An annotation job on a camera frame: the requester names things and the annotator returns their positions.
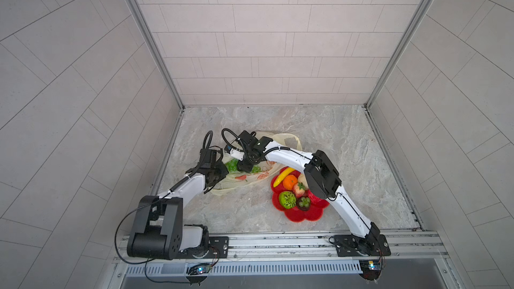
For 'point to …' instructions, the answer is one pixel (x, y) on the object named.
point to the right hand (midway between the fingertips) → (240, 164)
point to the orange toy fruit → (289, 181)
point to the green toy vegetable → (231, 166)
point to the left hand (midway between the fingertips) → (227, 167)
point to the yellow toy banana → (283, 174)
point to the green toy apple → (287, 199)
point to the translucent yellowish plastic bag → (237, 182)
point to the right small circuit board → (371, 269)
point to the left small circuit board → (199, 269)
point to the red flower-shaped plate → (314, 212)
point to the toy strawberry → (298, 189)
